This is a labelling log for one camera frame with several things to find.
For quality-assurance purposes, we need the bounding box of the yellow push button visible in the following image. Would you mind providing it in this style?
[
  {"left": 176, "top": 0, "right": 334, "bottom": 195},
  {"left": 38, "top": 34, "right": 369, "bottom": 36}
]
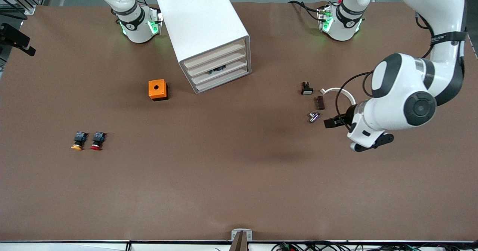
[{"left": 71, "top": 131, "right": 88, "bottom": 151}]

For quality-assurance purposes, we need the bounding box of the red push button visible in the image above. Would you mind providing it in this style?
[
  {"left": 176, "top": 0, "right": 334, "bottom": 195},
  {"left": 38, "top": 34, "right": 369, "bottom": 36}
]
[{"left": 90, "top": 131, "right": 107, "bottom": 151}]

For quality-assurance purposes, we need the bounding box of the white curved plastic clamp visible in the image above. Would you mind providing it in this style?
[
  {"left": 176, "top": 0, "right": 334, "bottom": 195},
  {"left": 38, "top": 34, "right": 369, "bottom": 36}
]
[{"left": 320, "top": 87, "right": 357, "bottom": 106}]

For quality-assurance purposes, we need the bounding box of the dark brown upright bar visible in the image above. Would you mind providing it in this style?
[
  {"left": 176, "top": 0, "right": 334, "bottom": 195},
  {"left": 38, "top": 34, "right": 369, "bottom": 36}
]
[{"left": 229, "top": 232, "right": 248, "bottom": 251}]

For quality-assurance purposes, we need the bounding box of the aluminium frame profile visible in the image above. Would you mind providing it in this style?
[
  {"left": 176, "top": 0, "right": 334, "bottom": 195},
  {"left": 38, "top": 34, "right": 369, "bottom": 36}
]
[{"left": 0, "top": 0, "right": 49, "bottom": 20}]

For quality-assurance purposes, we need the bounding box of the black arm base cable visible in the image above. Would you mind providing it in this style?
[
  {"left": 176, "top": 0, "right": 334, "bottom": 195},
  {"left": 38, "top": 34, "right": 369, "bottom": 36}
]
[{"left": 288, "top": 0, "right": 323, "bottom": 22}]

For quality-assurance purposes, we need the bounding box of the black cable bundle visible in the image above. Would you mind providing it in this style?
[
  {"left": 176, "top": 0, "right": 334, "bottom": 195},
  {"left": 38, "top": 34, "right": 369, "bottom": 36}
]
[{"left": 271, "top": 242, "right": 478, "bottom": 251}]

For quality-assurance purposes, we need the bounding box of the orange button enclosure box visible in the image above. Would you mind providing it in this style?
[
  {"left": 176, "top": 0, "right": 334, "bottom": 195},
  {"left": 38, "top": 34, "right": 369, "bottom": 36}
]
[{"left": 148, "top": 79, "right": 168, "bottom": 101}]

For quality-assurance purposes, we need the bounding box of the grey metal table bracket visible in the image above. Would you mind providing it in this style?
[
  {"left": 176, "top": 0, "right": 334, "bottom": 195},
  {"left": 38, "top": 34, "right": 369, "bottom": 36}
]
[{"left": 231, "top": 229, "right": 253, "bottom": 242}]

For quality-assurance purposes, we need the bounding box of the white table edge rail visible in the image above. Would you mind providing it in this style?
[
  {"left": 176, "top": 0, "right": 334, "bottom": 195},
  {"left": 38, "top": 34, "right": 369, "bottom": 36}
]
[{"left": 0, "top": 241, "right": 478, "bottom": 251}]

